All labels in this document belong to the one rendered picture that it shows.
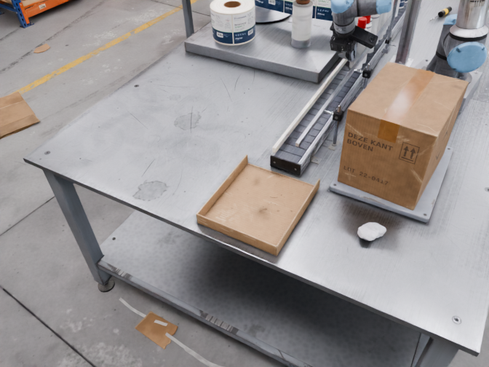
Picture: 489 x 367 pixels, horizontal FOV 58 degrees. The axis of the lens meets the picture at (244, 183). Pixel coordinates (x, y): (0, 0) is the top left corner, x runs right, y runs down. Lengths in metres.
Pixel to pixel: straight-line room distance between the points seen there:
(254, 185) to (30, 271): 1.44
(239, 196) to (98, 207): 1.42
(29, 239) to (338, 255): 1.83
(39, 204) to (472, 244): 2.26
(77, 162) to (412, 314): 1.15
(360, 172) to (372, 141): 0.12
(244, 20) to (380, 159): 1.03
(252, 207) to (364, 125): 0.40
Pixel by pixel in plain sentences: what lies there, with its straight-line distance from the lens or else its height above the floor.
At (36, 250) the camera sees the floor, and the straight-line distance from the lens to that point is 2.59.
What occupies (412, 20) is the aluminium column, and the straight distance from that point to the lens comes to 2.02.
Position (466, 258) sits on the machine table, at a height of 0.83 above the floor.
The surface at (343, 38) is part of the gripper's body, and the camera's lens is 1.76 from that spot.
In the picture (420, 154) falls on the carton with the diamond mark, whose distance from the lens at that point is 1.24.
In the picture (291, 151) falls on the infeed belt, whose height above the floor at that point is 0.88.
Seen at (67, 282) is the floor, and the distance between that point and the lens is 2.38.
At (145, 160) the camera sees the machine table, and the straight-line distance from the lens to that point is 1.56.
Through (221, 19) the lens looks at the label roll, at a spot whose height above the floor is 1.00.
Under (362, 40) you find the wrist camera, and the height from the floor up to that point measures 1.06.
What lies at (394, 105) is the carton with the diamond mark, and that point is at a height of 1.12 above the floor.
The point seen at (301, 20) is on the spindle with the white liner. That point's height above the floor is 1.00.
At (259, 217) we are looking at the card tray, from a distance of 1.31.
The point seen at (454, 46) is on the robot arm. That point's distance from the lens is 1.69.
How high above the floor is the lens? 1.81
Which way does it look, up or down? 44 degrees down
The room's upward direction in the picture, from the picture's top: 3 degrees counter-clockwise
